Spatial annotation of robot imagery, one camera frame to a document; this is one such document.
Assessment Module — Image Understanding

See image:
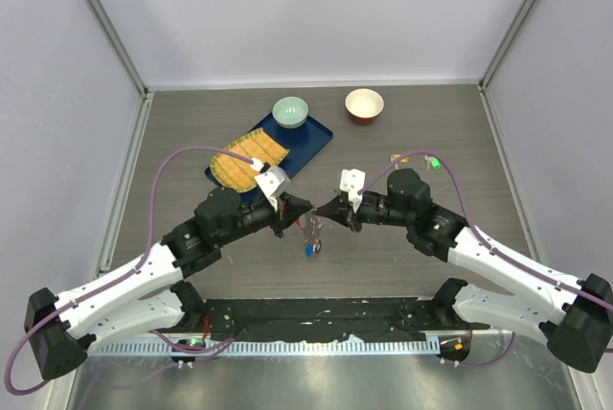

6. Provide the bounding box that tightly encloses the key with green tag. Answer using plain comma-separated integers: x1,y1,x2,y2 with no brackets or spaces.
424,155,442,170

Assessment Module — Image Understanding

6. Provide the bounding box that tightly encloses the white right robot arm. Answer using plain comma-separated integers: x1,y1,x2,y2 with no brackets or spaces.
316,169,612,373

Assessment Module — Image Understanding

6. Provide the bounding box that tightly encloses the red bowl white inside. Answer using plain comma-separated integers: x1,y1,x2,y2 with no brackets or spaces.
345,88,385,125

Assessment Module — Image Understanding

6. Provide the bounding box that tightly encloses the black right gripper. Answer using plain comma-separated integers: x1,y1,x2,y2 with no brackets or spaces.
316,194,413,233

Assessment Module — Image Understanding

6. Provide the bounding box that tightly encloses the keyring bunch with tags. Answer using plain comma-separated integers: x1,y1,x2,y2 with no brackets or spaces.
296,211,324,259

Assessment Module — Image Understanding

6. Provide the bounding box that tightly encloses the white slotted cable duct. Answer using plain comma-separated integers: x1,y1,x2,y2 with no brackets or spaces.
90,336,440,357

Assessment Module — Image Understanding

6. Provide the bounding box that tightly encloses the woven bamboo plate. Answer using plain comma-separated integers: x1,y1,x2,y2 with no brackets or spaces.
211,126,291,194

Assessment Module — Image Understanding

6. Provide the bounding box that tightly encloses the light green bowl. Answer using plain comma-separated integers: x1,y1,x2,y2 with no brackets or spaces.
272,97,309,128

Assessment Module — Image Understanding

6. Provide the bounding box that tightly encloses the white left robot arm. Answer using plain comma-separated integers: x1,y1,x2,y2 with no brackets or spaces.
24,188,312,381

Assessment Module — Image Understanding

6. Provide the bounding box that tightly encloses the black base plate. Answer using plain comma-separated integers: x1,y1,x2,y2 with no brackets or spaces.
205,297,488,343

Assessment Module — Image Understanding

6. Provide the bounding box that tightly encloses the key with yellow tag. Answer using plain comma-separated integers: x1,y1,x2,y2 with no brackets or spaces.
390,153,410,164

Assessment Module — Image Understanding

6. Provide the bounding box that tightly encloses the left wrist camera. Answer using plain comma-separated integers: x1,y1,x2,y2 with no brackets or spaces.
251,158,290,212

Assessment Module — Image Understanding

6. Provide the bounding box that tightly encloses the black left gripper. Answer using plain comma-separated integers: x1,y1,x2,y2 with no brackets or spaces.
216,190,310,245

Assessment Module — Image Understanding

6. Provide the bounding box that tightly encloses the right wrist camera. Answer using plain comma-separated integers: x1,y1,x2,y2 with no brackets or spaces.
339,169,366,213

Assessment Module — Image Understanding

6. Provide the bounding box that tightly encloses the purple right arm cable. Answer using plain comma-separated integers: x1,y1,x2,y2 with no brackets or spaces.
358,149,613,368

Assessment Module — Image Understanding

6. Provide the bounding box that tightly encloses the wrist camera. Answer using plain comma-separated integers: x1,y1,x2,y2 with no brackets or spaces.
251,158,290,212
339,169,366,213

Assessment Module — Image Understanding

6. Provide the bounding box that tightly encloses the blue rectangular tray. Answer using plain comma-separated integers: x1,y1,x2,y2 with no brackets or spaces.
204,113,333,202

